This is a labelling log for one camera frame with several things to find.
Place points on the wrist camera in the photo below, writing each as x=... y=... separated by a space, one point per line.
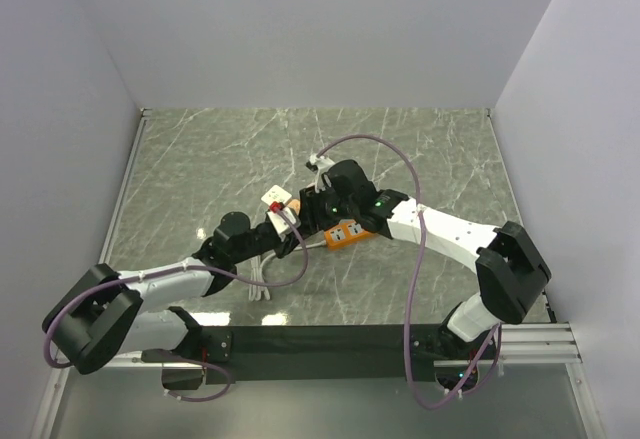
x=283 y=218
x=319 y=165

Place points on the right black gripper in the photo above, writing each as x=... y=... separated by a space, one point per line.
x=311 y=213

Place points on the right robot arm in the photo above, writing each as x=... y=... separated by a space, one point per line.
x=510 y=270

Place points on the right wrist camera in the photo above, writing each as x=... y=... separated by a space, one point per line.
x=319 y=165

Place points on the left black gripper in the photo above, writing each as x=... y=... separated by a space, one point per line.
x=290 y=241

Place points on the orange power strip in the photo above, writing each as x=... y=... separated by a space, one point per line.
x=346 y=233

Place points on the aluminium rail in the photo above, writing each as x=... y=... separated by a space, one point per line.
x=539 y=343

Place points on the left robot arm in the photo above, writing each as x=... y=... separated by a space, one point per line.
x=109 y=312

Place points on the white square smart plug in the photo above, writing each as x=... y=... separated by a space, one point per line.
x=276 y=194

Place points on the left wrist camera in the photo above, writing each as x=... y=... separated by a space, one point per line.
x=283 y=218

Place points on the black base bar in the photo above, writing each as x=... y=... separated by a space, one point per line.
x=256 y=353

